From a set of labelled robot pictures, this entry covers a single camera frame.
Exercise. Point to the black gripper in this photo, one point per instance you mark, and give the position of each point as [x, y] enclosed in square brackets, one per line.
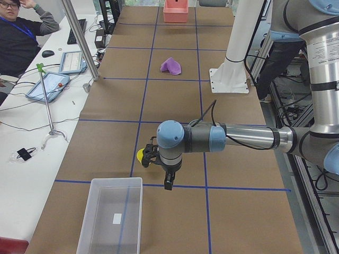
[170, 168]

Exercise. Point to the yellow plastic cup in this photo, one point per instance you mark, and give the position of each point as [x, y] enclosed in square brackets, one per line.
[139, 155]

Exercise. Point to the purple cloth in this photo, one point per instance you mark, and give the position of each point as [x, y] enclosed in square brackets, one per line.
[172, 66]

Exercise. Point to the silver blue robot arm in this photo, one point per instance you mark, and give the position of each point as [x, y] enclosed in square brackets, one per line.
[316, 22]

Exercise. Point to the clear plastic storage box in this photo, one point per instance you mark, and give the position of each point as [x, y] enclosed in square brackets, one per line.
[112, 218]

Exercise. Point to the black power adapter box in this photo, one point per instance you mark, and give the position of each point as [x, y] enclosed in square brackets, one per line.
[100, 39]

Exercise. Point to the near blue teach pendant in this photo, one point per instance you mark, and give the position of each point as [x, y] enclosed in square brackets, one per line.
[54, 84]

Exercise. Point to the blue teach pendant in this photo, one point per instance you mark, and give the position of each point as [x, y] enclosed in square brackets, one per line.
[72, 62]
[54, 84]

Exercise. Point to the far blue teach pendant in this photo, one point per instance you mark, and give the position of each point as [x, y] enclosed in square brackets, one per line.
[72, 62]

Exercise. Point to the pink plastic bin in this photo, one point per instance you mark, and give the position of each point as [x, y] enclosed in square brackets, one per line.
[175, 11]

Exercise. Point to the black computer mouse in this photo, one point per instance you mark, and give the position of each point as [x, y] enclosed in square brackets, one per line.
[47, 53]

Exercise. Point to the seated person in black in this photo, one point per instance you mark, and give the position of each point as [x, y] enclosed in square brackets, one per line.
[19, 44]

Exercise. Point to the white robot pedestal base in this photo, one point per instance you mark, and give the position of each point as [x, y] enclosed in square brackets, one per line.
[231, 77]

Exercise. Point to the aluminium frame post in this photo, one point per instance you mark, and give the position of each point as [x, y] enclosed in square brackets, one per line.
[80, 37]

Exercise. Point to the small black device with cable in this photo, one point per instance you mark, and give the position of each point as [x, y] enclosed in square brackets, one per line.
[25, 154]

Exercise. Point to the grabber stick with green handle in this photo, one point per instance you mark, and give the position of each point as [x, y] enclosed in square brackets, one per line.
[53, 133]

